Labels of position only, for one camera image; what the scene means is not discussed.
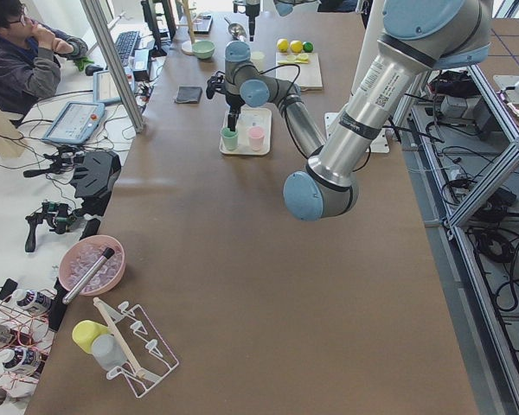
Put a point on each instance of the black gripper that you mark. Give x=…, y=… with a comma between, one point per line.
x=233, y=102
x=251, y=18

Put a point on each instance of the green cup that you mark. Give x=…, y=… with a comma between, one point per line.
x=229, y=138

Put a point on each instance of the pink cup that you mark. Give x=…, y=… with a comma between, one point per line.
x=256, y=137

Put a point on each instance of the cream yellow cup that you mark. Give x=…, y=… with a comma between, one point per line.
x=258, y=59

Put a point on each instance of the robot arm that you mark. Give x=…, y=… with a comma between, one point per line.
x=285, y=7
x=416, y=36

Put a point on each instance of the cream rabbit tray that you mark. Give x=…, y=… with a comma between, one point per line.
x=250, y=117

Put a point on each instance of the steel ice scoop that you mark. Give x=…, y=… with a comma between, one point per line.
x=236, y=30

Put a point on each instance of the whole lemon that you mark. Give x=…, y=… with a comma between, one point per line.
x=296, y=46
x=282, y=45

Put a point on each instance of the grey folded cloth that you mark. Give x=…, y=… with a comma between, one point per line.
x=188, y=95

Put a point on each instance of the green bowl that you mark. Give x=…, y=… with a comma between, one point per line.
x=203, y=50

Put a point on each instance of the green lime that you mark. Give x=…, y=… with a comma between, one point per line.
x=308, y=47

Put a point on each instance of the yellow plastic knife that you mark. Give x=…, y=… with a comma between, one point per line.
x=288, y=62

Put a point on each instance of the wooden cutting board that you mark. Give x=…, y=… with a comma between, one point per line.
x=306, y=76

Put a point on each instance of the black monitor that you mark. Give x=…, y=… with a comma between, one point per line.
x=159, y=18

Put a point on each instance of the black keyboard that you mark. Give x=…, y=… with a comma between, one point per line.
x=126, y=44

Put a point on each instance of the teach pendant tablet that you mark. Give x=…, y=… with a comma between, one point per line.
x=75, y=123

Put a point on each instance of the metal scoop in bowl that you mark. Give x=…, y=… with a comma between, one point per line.
x=88, y=276

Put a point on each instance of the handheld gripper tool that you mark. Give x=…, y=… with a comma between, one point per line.
x=59, y=216

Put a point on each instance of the pink bowl with ice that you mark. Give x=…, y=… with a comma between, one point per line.
x=81, y=257

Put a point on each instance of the seated person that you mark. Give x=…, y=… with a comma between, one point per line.
x=29, y=69

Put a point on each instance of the yellow cup on rack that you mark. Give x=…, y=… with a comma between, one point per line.
x=86, y=332

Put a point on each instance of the grey cup on rack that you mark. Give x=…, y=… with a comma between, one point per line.
x=107, y=352

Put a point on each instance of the aluminium frame post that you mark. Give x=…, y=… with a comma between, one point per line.
x=97, y=21

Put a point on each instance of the white wire cup rack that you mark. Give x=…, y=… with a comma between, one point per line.
x=149, y=359

